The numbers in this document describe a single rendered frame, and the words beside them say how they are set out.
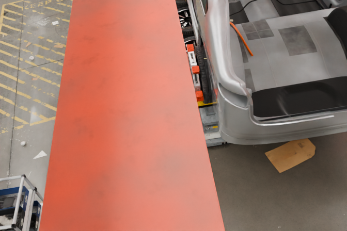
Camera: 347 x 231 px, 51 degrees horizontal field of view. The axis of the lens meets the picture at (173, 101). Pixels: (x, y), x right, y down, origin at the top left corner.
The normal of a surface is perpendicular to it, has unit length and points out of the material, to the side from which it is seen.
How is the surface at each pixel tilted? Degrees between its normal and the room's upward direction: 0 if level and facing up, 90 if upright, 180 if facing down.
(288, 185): 0
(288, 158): 2
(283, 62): 22
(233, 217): 0
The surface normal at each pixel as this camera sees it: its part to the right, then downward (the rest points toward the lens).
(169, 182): -0.12, -0.67
